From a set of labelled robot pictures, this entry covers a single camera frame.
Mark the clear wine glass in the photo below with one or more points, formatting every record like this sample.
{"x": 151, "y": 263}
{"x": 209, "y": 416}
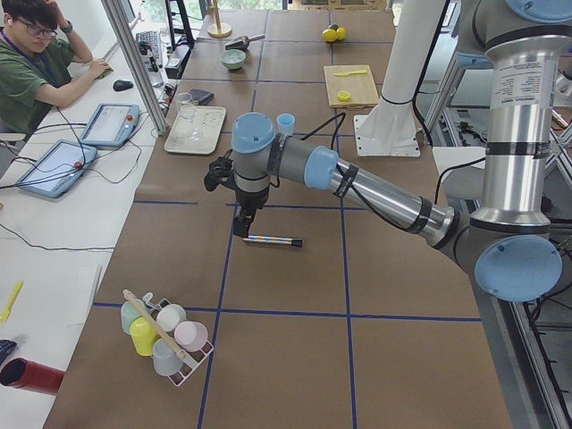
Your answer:
{"x": 188, "y": 111}

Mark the black computer mouse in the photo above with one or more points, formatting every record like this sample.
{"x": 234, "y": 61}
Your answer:
{"x": 122, "y": 85}

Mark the wooden rack handle rod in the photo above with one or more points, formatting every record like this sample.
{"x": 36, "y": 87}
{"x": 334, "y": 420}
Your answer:
{"x": 129, "y": 296}

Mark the yellow plastic knife on desk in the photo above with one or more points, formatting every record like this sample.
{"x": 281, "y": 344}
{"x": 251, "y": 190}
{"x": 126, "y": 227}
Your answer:
{"x": 6, "y": 308}

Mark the pink cup on rack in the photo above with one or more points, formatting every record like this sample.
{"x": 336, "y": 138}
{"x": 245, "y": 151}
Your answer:
{"x": 190, "y": 335}

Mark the red cylinder bottle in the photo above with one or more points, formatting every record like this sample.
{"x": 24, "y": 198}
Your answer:
{"x": 21, "y": 373}

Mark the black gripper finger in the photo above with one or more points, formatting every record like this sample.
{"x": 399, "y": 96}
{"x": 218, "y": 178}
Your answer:
{"x": 258, "y": 204}
{"x": 241, "y": 223}

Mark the cream bear tray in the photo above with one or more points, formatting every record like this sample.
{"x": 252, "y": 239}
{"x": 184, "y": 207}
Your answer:
{"x": 209, "y": 120}

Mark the teach pendant tablet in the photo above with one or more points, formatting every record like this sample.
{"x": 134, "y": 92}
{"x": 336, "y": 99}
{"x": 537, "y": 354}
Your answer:
{"x": 58, "y": 169}
{"x": 110, "y": 125}

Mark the wooden cup tree stand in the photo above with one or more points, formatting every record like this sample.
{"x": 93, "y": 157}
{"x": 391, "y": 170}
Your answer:
{"x": 218, "y": 29}

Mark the white cup on rack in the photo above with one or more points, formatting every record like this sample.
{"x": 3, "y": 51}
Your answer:
{"x": 170, "y": 316}

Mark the seated person green shirt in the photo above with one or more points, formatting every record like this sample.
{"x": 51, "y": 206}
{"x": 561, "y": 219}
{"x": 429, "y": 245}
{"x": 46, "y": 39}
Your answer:
{"x": 45, "y": 63}

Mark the near teach pendant tablet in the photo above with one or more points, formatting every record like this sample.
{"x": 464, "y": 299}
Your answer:
{"x": 58, "y": 169}

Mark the bamboo cutting board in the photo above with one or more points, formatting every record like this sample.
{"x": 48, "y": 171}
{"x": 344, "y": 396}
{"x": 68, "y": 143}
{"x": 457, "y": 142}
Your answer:
{"x": 362, "y": 89}

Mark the aluminium frame post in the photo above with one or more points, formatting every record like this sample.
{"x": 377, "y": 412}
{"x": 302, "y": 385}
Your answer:
{"x": 126, "y": 41}

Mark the far teach pendant tablet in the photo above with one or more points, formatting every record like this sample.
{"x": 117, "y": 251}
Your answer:
{"x": 110, "y": 125}

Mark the green cup on rack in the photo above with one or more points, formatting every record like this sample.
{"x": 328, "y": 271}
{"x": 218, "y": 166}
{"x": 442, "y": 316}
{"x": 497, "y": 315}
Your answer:
{"x": 128, "y": 314}

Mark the white wire cup rack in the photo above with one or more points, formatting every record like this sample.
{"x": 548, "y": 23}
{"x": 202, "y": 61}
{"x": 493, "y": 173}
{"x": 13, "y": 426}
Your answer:
{"x": 192, "y": 360}

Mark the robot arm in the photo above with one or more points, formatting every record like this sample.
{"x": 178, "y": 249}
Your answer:
{"x": 503, "y": 246}

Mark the green bowl of ice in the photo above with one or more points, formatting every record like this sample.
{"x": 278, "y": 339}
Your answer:
{"x": 233, "y": 59}

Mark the grey-blue cup on rack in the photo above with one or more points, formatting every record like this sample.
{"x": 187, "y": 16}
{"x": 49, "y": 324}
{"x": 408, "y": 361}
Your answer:
{"x": 165, "y": 361}

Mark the steel ice scoop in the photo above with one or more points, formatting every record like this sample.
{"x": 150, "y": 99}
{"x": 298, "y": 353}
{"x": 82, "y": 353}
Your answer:
{"x": 242, "y": 43}

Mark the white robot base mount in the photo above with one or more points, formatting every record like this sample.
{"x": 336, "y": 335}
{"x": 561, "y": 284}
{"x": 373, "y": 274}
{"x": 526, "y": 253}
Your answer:
{"x": 390, "y": 128}

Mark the yellow cup on rack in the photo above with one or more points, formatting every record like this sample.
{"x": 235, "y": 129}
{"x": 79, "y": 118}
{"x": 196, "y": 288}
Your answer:
{"x": 143, "y": 336}

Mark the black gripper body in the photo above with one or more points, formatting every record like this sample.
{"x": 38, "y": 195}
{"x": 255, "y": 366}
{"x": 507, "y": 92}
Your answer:
{"x": 249, "y": 198}

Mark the light blue cup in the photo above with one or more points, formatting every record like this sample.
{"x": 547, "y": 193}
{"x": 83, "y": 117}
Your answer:
{"x": 286, "y": 123}

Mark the steel muddler stick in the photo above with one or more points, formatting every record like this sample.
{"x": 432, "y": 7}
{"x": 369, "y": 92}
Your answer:
{"x": 273, "y": 240}

